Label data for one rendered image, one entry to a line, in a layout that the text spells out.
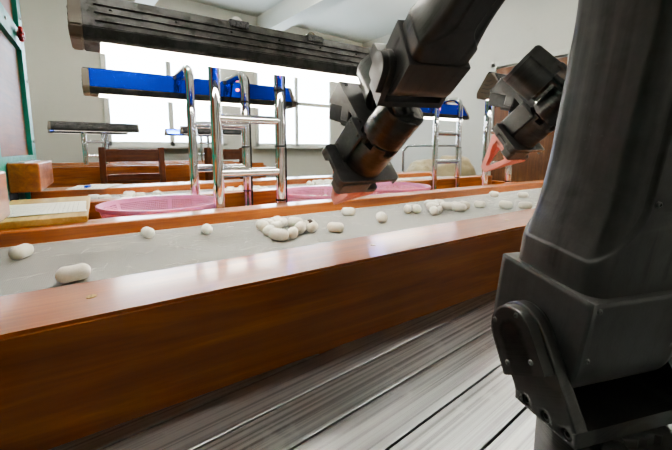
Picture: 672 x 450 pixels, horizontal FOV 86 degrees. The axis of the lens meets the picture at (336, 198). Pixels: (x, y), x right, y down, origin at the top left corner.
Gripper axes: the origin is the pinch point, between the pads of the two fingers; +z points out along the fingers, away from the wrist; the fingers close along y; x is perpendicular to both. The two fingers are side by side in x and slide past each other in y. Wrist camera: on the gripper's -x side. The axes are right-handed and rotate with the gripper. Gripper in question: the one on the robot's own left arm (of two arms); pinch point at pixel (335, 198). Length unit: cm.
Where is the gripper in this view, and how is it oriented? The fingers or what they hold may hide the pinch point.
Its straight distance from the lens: 57.2
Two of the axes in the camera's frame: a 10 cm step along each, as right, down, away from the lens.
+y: -8.4, 0.7, -5.4
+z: -4.2, 5.6, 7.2
